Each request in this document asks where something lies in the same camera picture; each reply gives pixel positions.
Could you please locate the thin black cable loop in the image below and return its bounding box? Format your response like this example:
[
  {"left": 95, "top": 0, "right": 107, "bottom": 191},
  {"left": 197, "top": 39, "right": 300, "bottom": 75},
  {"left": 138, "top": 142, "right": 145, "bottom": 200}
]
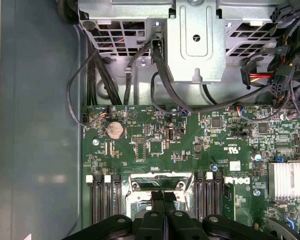
[{"left": 65, "top": 47, "right": 108, "bottom": 126}]

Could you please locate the silver metal bracket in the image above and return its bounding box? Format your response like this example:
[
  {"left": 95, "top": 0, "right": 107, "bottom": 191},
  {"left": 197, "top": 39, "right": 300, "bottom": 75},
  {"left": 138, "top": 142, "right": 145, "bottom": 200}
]
[{"left": 167, "top": 0, "right": 227, "bottom": 85}]

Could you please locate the long black cable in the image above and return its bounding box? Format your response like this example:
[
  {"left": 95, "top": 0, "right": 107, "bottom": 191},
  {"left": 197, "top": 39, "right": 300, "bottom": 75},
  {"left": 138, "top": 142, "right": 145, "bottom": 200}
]
[{"left": 149, "top": 71, "right": 295, "bottom": 116}]

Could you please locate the metal socket cover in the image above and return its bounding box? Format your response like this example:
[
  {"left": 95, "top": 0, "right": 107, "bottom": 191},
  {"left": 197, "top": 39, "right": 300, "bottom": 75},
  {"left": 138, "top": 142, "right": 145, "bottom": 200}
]
[{"left": 128, "top": 171, "right": 195, "bottom": 195}]

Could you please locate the round coin battery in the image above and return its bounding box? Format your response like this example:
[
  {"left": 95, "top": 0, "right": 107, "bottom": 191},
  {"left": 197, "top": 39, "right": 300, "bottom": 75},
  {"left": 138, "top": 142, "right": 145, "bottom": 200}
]
[{"left": 105, "top": 120, "right": 125, "bottom": 140}]

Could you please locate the CPU socket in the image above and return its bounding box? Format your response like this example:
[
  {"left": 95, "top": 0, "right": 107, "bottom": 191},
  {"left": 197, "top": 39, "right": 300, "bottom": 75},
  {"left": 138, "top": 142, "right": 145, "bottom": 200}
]
[{"left": 124, "top": 182, "right": 195, "bottom": 222}]

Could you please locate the thin metal locking lever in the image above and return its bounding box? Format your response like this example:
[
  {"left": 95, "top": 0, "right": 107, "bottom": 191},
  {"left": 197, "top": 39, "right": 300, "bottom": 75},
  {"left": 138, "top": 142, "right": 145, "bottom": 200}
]
[{"left": 184, "top": 172, "right": 195, "bottom": 196}]

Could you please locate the thick flat black cable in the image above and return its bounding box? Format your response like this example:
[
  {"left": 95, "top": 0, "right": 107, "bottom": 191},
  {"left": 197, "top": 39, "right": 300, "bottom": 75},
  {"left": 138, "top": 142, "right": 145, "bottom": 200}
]
[{"left": 149, "top": 32, "right": 191, "bottom": 115}]

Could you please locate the silver drive cage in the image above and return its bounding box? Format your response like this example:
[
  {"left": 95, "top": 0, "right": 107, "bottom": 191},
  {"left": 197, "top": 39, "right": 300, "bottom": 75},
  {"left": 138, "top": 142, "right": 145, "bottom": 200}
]
[{"left": 78, "top": 0, "right": 278, "bottom": 106}]

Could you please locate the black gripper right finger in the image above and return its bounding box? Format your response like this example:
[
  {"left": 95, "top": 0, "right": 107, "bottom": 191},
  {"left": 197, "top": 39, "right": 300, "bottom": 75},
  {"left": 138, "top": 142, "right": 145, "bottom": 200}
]
[{"left": 164, "top": 191, "right": 280, "bottom": 240}]

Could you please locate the black PC case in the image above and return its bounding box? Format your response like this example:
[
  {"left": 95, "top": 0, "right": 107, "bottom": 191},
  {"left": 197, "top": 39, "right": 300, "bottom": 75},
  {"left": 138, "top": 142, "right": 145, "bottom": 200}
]
[{"left": 0, "top": 0, "right": 300, "bottom": 240}]

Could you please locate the green motherboard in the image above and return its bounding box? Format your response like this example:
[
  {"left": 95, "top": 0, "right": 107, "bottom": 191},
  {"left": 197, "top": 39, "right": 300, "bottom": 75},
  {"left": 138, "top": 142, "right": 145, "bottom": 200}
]
[{"left": 81, "top": 103, "right": 300, "bottom": 240}]

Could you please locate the black wire bundle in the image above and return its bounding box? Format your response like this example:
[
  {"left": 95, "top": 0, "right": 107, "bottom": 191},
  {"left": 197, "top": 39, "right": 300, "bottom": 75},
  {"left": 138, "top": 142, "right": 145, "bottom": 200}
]
[{"left": 269, "top": 0, "right": 300, "bottom": 113}]

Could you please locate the black RAM slot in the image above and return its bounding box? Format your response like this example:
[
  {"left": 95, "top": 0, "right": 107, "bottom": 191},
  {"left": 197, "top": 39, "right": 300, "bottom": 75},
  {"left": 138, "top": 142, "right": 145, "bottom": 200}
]
[
  {"left": 113, "top": 173, "right": 123, "bottom": 218},
  {"left": 103, "top": 174, "right": 113, "bottom": 222},
  {"left": 204, "top": 172, "right": 214, "bottom": 221},
  {"left": 85, "top": 174, "right": 95, "bottom": 226},
  {"left": 194, "top": 171, "right": 204, "bottom": 222},
  {"left": 93, "top": 174, "right": 103, "bottom": 225},
  {"left": 213, "top": 171, "right": 223, "bottom": 221}
]

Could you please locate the silver finned heatsink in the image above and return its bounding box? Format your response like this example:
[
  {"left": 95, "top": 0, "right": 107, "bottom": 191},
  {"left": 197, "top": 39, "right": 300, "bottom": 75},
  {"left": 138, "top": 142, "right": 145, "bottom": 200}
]
[{"left": 268, "top": 161, "right": 300, "bottom": 201}]

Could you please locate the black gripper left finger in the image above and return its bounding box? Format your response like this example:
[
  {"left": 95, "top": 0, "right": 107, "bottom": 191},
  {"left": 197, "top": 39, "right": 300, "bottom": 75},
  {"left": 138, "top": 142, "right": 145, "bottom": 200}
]
[{"left": 62, "top": 190, "right": 165, "bottom": 240}]

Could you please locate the black power connector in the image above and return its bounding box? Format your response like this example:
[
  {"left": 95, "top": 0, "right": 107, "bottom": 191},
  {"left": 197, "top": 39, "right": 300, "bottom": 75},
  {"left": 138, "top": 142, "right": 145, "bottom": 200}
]
[{"left": 239, "top": 59, "right": 273, "bottom": 91}]

